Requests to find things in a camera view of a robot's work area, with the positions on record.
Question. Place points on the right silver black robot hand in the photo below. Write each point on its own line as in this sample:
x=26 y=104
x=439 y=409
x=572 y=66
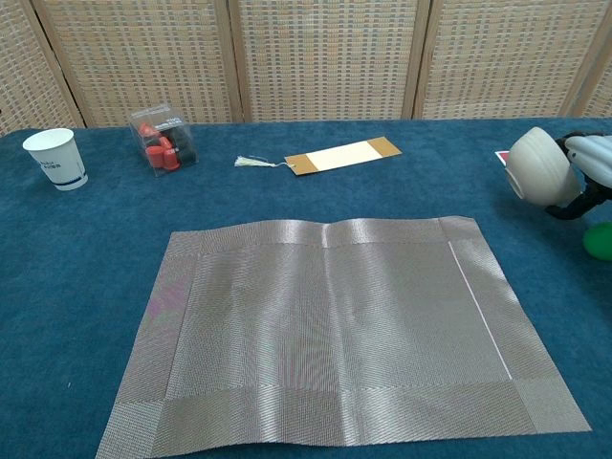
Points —
x=595 y=160

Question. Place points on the beige bowl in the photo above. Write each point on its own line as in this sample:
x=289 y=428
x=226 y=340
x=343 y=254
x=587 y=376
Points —
x=540 y=167

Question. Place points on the brown woven placemat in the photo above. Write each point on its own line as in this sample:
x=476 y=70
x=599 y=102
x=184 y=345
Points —
x=334 y=334

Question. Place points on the green ball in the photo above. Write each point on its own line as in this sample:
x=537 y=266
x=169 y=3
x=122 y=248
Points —
x=600 y=244

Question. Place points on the colourful photo postcard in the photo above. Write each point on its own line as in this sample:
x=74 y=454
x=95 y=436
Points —
x=502 y=157

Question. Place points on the brown cream bookmark with tassel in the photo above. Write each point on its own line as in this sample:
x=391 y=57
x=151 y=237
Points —
x=344 y=155

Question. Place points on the woven wooden folding screen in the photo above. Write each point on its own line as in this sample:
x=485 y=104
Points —
x=325 y=57

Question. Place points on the clear box of red caps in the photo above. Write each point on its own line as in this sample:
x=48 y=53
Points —
x=162 y=148

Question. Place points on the blue tablecloth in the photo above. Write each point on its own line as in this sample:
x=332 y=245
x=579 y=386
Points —
x=95 y=229

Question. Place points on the white paper cup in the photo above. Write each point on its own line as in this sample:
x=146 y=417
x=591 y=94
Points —
x=57 y=162

